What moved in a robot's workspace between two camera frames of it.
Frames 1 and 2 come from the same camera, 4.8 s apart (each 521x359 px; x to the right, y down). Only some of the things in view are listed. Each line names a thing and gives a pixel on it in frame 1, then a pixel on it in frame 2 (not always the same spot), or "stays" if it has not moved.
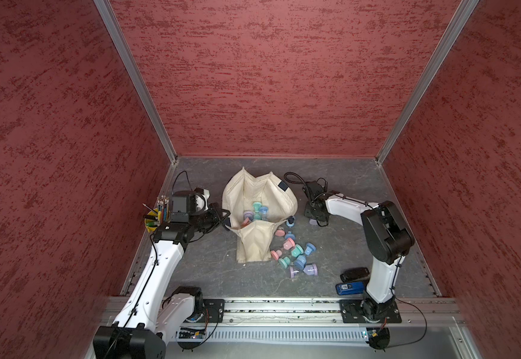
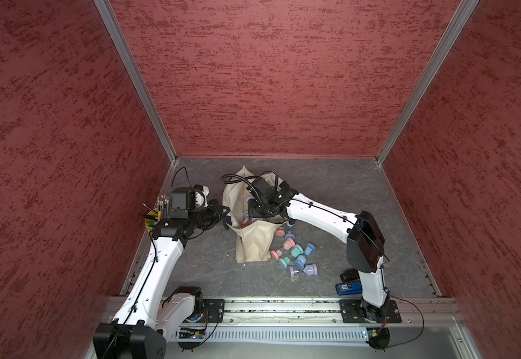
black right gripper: [308, 214] to [251, 209]
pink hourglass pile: [246, 222] stays
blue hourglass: [301, 261] stays
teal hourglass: [297, 250] stays
